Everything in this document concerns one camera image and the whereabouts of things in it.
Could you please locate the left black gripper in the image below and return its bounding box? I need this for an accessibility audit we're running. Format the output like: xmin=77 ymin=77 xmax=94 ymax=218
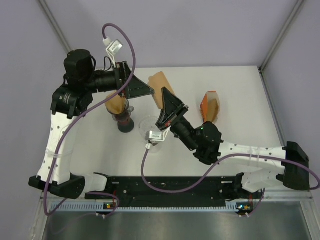
xmin=83 ymin=61 xmax=154 ymax=99

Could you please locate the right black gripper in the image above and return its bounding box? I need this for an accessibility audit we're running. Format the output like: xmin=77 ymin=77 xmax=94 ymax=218
xmin=156 ymin=87 xmax=200 ymax=152

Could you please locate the brown paper coffee filter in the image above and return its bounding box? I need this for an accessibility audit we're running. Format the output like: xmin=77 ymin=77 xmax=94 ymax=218
xmin=105 ymin=94 xmax=126 ymax=115

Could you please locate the clear glass crystal dripper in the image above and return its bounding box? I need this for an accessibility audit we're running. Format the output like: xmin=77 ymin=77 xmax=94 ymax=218
xmin=138 ymin=115 xmax=159 ymax=143

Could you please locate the clear plastic coffee dripper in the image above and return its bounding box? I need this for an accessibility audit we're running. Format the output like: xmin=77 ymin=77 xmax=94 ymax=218
xmin=107 ymin=99 xmax=134 ymax=117

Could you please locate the orange coffee filter box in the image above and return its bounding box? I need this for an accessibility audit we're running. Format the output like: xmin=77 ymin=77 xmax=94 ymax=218
xmin=200 ymin=93 xmax=209 ymax=123

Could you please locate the glass carafe red collar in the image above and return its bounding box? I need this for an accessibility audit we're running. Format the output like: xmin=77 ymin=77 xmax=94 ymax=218
xmin=112 ymin=113 xmax=135 ymax=133

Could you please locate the glass cup with coffee grounds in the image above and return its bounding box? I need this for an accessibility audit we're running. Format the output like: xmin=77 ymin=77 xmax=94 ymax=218
xmin=145 ymin=142 xmax=162 ymax=154

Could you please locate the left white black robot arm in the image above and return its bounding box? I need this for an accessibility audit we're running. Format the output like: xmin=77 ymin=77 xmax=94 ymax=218
xmin=28 ymin=49 xmax=155 ymax=199

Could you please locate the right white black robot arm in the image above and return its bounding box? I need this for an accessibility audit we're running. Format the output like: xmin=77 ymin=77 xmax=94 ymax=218
xmin=155 ymin=87 xmax=310 ymax=198

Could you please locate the stack of brown filters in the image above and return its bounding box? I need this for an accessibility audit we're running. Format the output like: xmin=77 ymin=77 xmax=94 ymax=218
xmin=206 ymin=91 xmax=220 ymax=123

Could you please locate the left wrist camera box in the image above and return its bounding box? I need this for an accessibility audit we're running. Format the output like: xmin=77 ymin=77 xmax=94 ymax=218
xmin=102 ymin=37 xmax=123 ymax=67

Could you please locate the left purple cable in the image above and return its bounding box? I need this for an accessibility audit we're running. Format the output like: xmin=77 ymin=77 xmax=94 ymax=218
xmin=43 ymin=23 xmax=137 ymax=221

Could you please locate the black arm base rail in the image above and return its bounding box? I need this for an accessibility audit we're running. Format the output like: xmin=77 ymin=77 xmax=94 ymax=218
xmin=85 ymin=176 xmax=262 ymax=208

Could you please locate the left aluminium frame post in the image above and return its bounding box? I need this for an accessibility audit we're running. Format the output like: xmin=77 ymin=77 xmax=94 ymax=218
xmin=36 ymin=0 xmax=83 ymax=59

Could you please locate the aluminium frame post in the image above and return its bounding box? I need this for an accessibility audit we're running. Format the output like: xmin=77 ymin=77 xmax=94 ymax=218
xmin=36 ymin=0 xmax=83 ymax=59
xmin=258 ymin=0 xmax=307 ymax=75

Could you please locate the grey slotted cable duct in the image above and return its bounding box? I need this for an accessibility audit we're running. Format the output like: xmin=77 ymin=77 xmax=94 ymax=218
xmin=56 ymin=201 xmax=239 ymax=213

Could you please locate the right aluminium frame post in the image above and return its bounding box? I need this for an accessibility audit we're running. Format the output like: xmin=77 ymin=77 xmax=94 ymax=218
xmin=258 ymin=0 xmax=307 ymax=75

